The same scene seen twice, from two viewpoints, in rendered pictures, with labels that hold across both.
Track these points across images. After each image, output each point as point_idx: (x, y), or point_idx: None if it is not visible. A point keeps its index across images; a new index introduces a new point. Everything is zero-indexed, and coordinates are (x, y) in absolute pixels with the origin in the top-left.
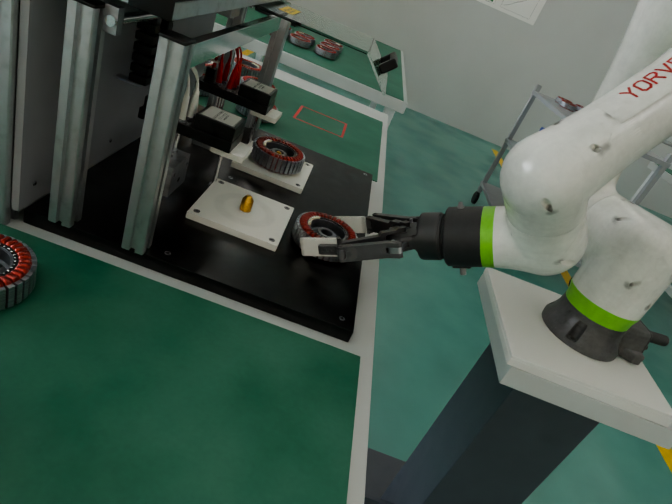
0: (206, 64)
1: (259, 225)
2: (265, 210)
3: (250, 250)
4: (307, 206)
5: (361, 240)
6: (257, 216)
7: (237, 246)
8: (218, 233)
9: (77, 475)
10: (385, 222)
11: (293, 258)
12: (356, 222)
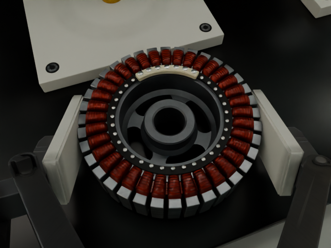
0: None
1: (82, 32)
2: (148, 13)
3: (11, 66)
4: (288, 47)
5: (33, 226)
6: (110, 16)
7: (5, 48)
8: (18, 15)
9: None
10: (279, 240)
11: (53, 126)
12: (275, 149)
